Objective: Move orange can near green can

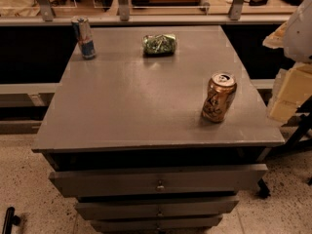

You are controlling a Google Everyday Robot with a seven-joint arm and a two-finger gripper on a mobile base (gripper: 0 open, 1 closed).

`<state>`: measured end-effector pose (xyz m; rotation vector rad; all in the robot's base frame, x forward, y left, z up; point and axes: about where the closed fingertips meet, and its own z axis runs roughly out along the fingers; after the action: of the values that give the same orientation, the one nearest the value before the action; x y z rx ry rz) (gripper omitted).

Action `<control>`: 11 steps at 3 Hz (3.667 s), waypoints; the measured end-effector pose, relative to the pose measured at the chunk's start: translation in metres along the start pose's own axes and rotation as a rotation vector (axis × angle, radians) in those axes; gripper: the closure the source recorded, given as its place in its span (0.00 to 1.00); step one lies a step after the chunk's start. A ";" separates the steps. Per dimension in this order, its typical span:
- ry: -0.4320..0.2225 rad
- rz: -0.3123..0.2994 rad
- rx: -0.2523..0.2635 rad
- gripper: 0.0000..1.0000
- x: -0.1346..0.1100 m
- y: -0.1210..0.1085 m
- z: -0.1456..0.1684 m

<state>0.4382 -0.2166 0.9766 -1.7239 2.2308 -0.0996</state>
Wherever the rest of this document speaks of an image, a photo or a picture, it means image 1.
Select crushed green can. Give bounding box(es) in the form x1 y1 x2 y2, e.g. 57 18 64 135
142 34 176 56

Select black cabinet caster wheel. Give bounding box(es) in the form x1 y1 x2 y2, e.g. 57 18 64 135
257 179 270 199

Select bottom grey drawer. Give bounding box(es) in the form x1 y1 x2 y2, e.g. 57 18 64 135
91 214 223 233

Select black stand leg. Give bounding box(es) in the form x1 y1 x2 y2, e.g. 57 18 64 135
270 97 312 156

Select grey drawer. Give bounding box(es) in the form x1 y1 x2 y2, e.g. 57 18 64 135
91 214 223 233
50 164 267 197
75 196 239 220

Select top grey drawer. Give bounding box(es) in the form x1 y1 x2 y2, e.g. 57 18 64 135
50 164 267 197

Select middle grey drawer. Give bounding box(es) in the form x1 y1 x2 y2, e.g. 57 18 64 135
75 196 239 220

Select blue silver energy drink can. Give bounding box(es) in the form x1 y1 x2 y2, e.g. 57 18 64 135
71 16 96 59

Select grey drawer cabinet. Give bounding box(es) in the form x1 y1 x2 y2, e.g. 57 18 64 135
31 24 286 234

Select black handle on floor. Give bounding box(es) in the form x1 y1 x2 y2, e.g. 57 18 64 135
2 207 20 234

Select orange soda can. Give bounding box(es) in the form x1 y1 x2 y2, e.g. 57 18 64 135
202 71 237 123

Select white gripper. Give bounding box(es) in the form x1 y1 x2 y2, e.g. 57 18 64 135
262 0 312 123

